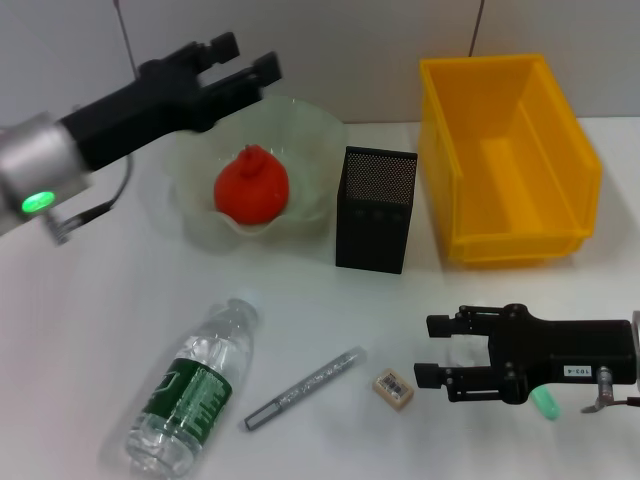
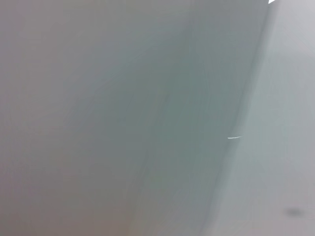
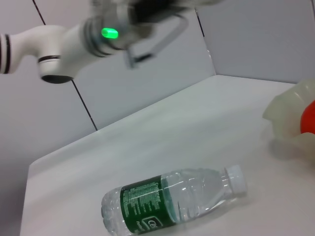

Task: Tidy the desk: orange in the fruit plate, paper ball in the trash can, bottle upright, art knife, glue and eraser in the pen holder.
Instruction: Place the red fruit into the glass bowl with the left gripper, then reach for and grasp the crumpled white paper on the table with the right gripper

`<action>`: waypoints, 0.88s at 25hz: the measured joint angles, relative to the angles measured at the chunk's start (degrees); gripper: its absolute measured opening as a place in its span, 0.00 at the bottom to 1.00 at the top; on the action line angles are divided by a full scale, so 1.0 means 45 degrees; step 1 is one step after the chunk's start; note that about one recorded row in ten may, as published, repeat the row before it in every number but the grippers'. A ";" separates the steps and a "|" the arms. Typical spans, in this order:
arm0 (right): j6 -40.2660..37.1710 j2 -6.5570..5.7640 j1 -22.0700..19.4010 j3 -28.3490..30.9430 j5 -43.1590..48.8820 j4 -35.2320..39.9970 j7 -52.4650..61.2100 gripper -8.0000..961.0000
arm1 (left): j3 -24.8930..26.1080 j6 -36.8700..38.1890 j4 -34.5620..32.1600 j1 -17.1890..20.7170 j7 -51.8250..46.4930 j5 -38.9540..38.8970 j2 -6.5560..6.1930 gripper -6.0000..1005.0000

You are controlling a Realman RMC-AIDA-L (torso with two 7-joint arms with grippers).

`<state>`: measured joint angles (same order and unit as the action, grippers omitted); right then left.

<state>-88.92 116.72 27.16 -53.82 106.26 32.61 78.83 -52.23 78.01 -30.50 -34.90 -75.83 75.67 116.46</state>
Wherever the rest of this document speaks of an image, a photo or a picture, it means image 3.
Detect orange fruit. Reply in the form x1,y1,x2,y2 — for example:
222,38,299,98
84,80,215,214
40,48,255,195
299,100,315,135

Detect clear water bottle green label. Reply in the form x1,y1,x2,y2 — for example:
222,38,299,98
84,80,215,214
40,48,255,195
100,164,248,234

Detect translucent glass fruit bowl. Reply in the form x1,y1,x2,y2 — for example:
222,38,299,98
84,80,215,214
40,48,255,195
262,77,315,150

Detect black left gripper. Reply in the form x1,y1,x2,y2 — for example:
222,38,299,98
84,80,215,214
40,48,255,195
127,0,197,23

